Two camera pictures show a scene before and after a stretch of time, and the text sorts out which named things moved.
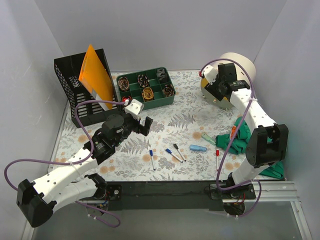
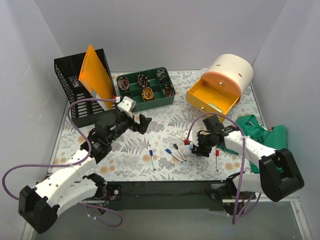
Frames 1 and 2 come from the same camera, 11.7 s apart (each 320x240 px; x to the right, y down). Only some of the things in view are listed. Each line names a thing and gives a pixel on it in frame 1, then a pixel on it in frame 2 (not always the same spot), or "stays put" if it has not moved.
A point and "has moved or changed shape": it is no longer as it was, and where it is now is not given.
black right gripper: [215, 88] -> [202, 146]
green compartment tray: [152, 88] stays put
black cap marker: [177, 148] stays put
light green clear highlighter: [208, 138] has moved or changed shape
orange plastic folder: [95, 75] stays put
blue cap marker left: [151, 153] stays put
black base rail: [176, 195] stays put
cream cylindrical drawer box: [245, 70] has moved or changed shape
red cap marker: [217, 155] stays put
